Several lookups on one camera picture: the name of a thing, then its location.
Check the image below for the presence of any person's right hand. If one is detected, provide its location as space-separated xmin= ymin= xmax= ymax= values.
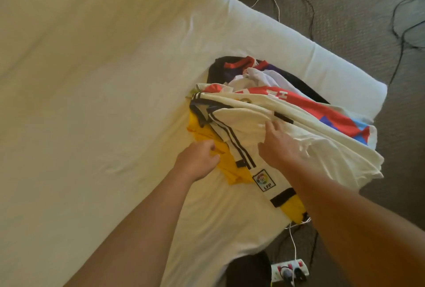
xmin=258 ymin=119 xmax=301 ymax=170

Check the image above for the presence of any person's left hand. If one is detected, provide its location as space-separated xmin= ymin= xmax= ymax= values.
xmin=174 ymin=139 xmax=222 ymax=183

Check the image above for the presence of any red blue white jersey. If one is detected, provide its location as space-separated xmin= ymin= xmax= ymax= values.
xmin=199 ymin=67 xmax=378 ymax=148

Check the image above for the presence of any white football jersey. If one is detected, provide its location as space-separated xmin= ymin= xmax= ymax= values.
xmin=189 ymin=91 xmax=385 ymax=209

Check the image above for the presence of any person's left forearm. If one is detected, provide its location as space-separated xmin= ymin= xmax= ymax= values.
xmin=66 ymin=167 xmax=200 ymax=287

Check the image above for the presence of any person's right forearm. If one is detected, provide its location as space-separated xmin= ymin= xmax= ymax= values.
xmin=282 ymin=156 xmax=425 ymax=287

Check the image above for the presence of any white bed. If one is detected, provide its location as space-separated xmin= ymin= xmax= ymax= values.
xmin=0 ymin=0 xmax=389 ymax=287

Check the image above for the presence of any white power strip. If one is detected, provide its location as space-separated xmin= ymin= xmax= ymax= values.
xmin=270 ymin=259 xmax=311 ymax=285

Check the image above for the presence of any thin white cord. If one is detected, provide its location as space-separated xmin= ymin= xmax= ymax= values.
xmin=286 ymin=219 xmax=312 ymax=262

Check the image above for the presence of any looped black cable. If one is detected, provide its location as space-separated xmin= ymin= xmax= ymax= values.
xmin=388 ymin=0 xmax=425 ymax=86

